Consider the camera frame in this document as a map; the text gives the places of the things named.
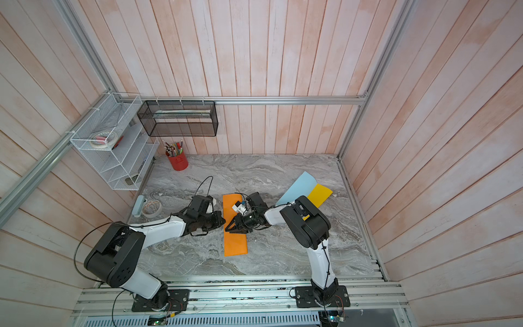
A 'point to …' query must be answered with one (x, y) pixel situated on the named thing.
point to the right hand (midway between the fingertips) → (228, 230)
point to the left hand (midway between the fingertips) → (226, 223)
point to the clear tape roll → (151, 208)
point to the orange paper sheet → (235, 243)
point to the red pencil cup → (177, 157)
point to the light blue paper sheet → (301, 186)
